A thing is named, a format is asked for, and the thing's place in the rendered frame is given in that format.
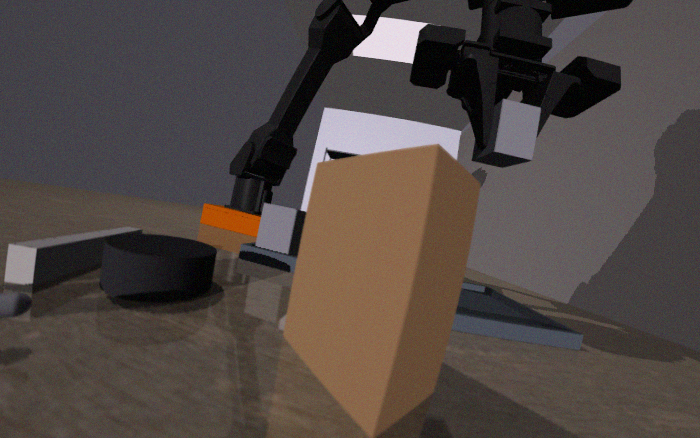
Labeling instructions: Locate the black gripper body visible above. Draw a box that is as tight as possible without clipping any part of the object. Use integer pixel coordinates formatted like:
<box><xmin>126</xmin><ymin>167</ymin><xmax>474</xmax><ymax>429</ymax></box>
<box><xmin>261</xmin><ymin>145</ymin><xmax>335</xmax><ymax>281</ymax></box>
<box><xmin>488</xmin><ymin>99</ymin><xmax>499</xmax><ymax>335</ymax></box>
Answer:
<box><xmin>410</xmin><ymin>0</ymin><xmax>621</xmax><ymax>118</ymax></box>

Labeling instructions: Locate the black short cylinder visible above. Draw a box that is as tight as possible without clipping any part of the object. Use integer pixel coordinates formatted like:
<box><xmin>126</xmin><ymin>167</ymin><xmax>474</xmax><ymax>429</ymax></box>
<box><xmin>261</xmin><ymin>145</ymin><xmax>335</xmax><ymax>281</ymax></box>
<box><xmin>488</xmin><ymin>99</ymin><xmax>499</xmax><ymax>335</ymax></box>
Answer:
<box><xmin>99</xmin><ymin>233</ymin><xmax>217</xmax><ymax>303</ymax></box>

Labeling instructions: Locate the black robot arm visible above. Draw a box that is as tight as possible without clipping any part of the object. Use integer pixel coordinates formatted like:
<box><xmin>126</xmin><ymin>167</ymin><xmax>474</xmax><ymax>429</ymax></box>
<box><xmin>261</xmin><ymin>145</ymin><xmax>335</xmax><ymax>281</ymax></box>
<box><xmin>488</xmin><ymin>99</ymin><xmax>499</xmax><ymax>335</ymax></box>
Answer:
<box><xmin>224</xmin><ymin>0</ymin><xmax>632</xmax><ymax>215</ymax></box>

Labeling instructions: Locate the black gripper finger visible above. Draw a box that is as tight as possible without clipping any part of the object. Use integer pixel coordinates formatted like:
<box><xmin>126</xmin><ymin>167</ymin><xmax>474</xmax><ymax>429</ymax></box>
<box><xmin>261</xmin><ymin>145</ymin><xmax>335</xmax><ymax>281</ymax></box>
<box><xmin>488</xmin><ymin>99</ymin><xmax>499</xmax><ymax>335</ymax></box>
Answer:
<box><xmin>520</xmin><ymin>71</ymin><xmax>581</xmax><ymax>138</ymax></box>
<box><xmin>446</xmin><ymin>52</ymin><xmax>499</xmax><ymax>150</ymax></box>

